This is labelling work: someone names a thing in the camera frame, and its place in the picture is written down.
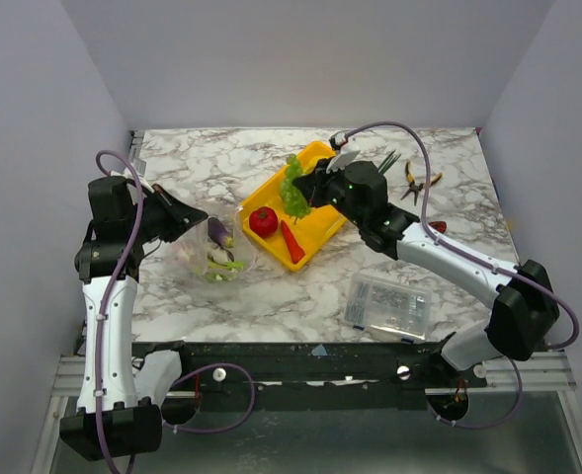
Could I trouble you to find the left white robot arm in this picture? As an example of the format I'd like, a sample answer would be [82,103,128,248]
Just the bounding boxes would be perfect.
[60,176,208,461]

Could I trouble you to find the yellow handled pliers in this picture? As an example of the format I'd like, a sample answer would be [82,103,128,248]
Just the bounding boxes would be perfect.
[401,160,425,205]

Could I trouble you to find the yellow plastic tray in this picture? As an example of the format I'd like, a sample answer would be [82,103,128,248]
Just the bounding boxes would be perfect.
[238,164,347,272]

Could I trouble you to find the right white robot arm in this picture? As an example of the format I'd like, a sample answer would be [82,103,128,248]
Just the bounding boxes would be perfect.
[292,159,559,387]

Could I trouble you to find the red tomato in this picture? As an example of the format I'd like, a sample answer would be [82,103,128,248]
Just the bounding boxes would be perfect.
[249,206,279,238]

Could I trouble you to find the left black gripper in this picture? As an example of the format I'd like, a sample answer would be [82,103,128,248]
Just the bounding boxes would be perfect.
[128,183,208,243]

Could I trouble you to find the green chives bunch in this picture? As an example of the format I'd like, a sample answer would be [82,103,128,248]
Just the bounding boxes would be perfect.
[377,151,401,174]

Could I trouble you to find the red chili pepper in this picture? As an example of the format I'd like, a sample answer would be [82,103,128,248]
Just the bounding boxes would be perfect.
[281,221,305,265]

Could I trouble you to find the celery stalk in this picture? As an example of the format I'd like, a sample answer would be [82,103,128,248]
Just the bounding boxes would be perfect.
[203,260,245,282]

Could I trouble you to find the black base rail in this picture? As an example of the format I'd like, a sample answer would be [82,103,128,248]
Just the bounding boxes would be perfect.
[125,339,489,411]

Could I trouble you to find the purple eggplant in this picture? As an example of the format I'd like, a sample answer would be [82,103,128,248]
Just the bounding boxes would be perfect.
[207,216,234,249]

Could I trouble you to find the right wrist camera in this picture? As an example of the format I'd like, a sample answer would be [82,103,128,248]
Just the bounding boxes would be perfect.
[326,131,360,173]

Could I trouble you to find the clear plastic screw box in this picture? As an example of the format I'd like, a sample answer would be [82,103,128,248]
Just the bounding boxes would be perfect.
[343,273,433,344]

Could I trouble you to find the green lettuce leaf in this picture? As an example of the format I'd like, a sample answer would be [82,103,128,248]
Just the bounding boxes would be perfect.
[280,155,311,223]

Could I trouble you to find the red utility knife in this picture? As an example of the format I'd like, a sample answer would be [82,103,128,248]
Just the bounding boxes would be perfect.
[428,220,448,234]

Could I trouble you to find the clear zip top bag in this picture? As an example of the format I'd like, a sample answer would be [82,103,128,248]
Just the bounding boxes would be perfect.
[167,201,255,284]

